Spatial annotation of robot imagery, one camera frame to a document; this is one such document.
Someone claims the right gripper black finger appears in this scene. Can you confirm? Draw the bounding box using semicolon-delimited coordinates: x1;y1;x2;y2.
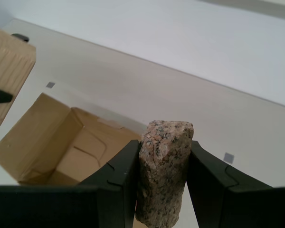
186;140;285;228
0;139;141;228

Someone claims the speckled granite rock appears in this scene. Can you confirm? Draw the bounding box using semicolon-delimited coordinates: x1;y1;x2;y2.
135;120;195;228

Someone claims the light wooden block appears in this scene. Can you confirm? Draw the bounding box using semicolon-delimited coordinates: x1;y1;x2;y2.
0;25;37;128

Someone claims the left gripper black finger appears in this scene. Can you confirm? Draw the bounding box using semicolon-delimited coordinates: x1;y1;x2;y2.
0;85;14;105

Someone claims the open brown cardboard box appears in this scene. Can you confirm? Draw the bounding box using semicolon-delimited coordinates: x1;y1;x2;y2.
0;92;143;186

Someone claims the black table cable grommet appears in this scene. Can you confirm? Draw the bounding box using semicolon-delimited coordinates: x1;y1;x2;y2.
10;33;29;43

